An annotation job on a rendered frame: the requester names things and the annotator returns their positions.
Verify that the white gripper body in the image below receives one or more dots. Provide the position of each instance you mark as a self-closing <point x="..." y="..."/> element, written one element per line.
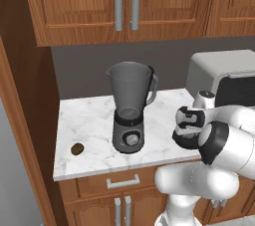
<point x="186" y="131"/>

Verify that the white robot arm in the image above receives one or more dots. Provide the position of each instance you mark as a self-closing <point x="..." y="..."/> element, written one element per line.
<point x="229" y="143"/>

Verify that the grey blender with clear jar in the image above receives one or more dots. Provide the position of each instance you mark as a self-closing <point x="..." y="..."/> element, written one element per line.
<point x="128" y="104"/>

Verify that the brown kiwi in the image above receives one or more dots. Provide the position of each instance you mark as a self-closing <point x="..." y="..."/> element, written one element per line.
<point x="77" y="149"/>

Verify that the white toaster oven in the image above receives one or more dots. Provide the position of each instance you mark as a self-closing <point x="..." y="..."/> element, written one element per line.
<point x="212" y="67"/>

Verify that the wooden base cupboard door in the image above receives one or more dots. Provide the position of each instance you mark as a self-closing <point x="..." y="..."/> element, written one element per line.
<point x="146" y="208"/>
<point x="89" y="211"/>
<point x="239" y="203"/>

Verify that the wooden drawer front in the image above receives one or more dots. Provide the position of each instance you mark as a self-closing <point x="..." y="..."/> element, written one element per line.
<point x="93" y="183"/>

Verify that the tall brown wooden cabinet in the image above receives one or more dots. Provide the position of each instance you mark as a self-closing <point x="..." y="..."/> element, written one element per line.
<point x="26" y="104"/>

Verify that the wooden wall cupboard door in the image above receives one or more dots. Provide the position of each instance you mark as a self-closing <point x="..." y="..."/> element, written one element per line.
<point x="169" y="1"/>
<point x="76" y="4"/>
<point x="235" y="1"/>

